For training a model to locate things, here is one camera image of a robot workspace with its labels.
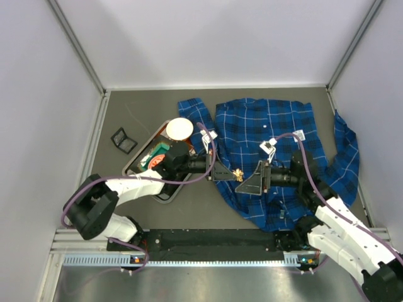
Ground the blue plaid shirt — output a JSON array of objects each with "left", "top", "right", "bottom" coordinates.
[{"left": 177, "top": 98, "right": 360, "bottom": 233}]

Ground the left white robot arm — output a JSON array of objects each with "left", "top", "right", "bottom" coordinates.
[{"left": 62, "top": 142, "right": 236, "bottom": 244}]

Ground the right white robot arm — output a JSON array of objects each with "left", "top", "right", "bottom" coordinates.
[{"left": 236, "top": 150, "right": 402, "bottom": 301}]

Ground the metal tray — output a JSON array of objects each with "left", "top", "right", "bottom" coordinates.
[{"left": 122, "top": 120, "right": 195, "bottom": 204}]

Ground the orange cup white lid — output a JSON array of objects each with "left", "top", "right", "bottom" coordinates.
[{"left": 166, "top": 118, "right": 194, "bottom": 150}]

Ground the red patterned round plate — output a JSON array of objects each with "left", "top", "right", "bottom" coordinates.
[{"left": 147, "top": 154, "right": 165, "bottom": 169}]

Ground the green square dish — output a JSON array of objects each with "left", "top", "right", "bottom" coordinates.
[{"left": 138, "top": 142, "right": 170, "bottom": 171}]

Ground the white shirt label tag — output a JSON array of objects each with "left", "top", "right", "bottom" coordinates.
[{"left": 293, "top": 130, "right": 305, "bottom": 142}]

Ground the small black open case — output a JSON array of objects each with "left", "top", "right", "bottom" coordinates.
[{"left": 111, "top": 127, "right": 138, "bottom": 154}]

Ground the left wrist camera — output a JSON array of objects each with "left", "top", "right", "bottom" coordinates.
[{"left": 200, "top": 130, "right": 217, "bottom": 155}]

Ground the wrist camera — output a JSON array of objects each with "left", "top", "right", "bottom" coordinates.
[
  {"left": 200, "top": 130, "right": 217, "bottom": 155},
  {"left": 259, "top": 138, "right": 277, "bottom": 163}
]

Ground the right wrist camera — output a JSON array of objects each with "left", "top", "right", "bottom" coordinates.
[{"left": 259, "top": 138, "right": 277, "bottom": 163}]

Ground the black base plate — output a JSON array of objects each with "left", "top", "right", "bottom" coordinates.
[{"left": 127, "top": 229, "right": 310, "bottom": 252}]

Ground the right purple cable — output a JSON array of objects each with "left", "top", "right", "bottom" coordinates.
[{"left": 273, "top": 132, "right": 403, "bottom": 302}]

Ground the grey slotted cable duct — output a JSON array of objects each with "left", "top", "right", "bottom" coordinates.
[{"left": 63, "top": 254, "right": 302, "bottom": 267}]

